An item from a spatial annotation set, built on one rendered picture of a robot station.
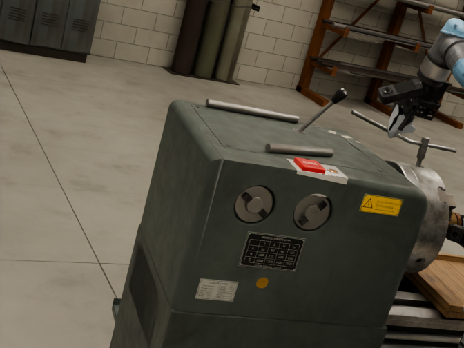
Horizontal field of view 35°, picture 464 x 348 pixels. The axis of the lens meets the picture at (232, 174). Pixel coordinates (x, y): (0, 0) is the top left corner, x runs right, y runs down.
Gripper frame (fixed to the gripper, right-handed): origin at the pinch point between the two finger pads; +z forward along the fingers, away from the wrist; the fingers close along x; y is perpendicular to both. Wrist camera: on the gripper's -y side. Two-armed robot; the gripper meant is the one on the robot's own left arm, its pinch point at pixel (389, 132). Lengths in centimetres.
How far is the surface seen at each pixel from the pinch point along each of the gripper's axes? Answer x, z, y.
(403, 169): -5.5, 7.3, 6.5
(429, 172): -4.6, 7.5, 15.5
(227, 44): 586, 308, 168
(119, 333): -13, 78, -57
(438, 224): -19.7, 13.0, 15.2
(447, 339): -33, 45, 32
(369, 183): -25.6, -1.9, -16.3
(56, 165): 229, 224, -48
